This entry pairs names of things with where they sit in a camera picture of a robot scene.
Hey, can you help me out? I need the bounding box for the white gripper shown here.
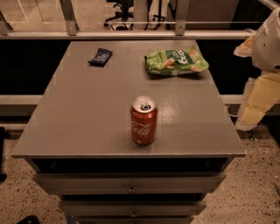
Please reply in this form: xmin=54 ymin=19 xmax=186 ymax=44
xmin=234 ymin=8 xmax=280 ymax=131

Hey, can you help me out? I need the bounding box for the red coke can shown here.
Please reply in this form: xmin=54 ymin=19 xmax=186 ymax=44
xmin=130 ymin=95 xmax=158 ymax=145

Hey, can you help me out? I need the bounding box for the green chip bag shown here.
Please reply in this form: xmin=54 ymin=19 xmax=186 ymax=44
xmin=144 ymin=45 xmax=209 ymax=76

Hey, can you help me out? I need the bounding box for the black office chair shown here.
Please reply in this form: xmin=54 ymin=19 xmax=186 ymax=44
xmin=103 ymin=0 xmax=134 ymax=31

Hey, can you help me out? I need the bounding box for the dark blue snack bar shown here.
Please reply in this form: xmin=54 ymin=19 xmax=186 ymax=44
xmin=88 ymin=48 xmax=113 ymax=67

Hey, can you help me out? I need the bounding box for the metal railing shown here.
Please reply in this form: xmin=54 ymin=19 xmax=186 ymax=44
xmin=0 ymin=0 xmax=255 ymax=40

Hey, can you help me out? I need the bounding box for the top drawer with knob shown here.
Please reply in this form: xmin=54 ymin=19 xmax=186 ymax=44
xmin=34 ymin=172 xmax=226 ymax=195

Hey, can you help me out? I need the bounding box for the drawer with knob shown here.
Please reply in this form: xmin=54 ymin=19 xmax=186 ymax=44
xmin=60 ymin=200 xmax=206 ymax=218
xmin=34 ymin=172 xmax=226 ymax=195

